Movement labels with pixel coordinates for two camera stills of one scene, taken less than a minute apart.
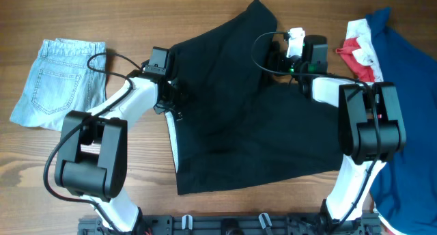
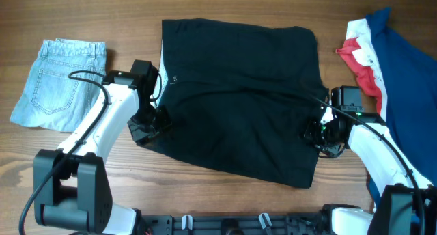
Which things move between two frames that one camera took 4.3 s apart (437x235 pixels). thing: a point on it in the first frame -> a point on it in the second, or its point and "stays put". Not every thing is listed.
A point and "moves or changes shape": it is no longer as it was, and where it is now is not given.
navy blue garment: x=404 y=190 stays put
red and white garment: x=358 y=52 stays put
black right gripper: x=276 y=61 -> x=316 y=139
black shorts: x=241 y=122 moves or changes shape
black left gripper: x=171 y=100 -> x=147 y=132
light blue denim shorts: x=67 y=76 stays put
